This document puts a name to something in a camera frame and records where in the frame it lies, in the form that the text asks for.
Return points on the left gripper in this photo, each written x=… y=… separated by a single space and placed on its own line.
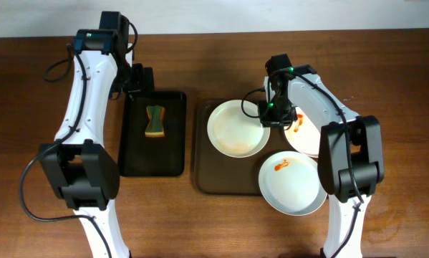
x=142 y=83

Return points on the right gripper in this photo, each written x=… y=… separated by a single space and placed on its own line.
x=276 y=119

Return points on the cream white plate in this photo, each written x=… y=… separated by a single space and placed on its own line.
x=235 y=134

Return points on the green yellow sponge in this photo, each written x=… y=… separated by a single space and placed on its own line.
x=155 y=128

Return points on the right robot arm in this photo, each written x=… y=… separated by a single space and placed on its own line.
x=350 y=157

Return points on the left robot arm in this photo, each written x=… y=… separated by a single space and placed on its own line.
x=79 y=169

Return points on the black plastic tray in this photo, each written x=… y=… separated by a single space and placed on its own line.
x=143 y=156

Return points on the brown serving tray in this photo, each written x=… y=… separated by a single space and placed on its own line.
x=217 y=174

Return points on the pink white plate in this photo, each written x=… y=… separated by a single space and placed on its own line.
x=303 y=135

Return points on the pale blue plate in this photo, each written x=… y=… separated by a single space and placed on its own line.
x=289 y=182

